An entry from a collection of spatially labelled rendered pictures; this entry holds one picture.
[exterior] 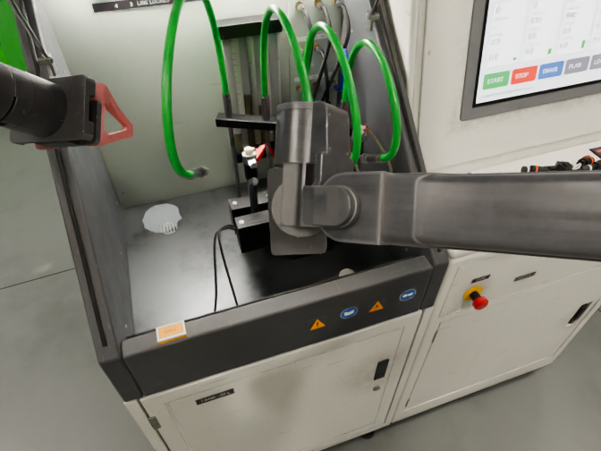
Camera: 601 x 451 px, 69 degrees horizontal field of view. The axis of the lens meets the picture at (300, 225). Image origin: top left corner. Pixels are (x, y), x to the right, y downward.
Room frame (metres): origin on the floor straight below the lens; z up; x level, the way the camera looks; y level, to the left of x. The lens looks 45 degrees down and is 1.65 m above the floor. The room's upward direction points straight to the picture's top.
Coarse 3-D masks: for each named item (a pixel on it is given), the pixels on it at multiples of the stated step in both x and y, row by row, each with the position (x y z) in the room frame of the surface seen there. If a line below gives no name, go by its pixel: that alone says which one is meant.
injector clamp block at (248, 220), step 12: (264, 192) 0.77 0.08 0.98; (240, 204) 0.73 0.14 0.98; (264, 204) 0.74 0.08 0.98; (240, 216) 0.72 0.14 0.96; (252, 216) 0.69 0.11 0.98; (264, 216) 0.69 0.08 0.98; (240, 228) 0.66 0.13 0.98; (252, 228) 0.66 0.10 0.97; (264, 228) 0.67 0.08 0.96; (240, 240) 0.66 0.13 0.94; (252, 240) 0.66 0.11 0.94; (264, 240) 0.67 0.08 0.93
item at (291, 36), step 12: (276, 12) 0.76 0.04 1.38; (264, 24) 0.85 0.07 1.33; (288, 24) 0.72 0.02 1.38; (264, 36) 0.87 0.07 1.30; (288, 36) 0.70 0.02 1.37; (264, 48) 0.88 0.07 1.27; (264, 60) 0.88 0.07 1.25; (300, 60) 0.67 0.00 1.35; (264, 72) 0.89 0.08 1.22; (300, 72) 0.65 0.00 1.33; (264, 84) 0.89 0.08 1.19; (300, 84) 0.64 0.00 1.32; (264, 96) 0.89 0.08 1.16; (264, 108) 0.89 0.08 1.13; (264, 120) 0.89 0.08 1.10
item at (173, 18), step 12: (180, 0) 0.69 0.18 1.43; (204, 0) 0.84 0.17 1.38; (180, 12) 0.67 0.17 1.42; (168, 24) 0.64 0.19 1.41; (216, 24) 0.88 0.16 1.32; (168, 36) 0.62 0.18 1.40; (216, 36) 0.88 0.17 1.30; (168, 48) 0.60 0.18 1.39; (216, 48) 0.89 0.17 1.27; (168, 60) 0.59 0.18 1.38; (168, 72) 0.58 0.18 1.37; (168, 84) 0.57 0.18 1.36; (168, 96) 0.56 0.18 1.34; (228, 96) 0.90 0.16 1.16; (168, 108) 0.55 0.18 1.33; (168, 120) 0.54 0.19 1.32; (168, 132) 0.53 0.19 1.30; (168, 144) 0.53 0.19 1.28; (168, 156) 0.53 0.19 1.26; (180, 168) 0.53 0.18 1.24
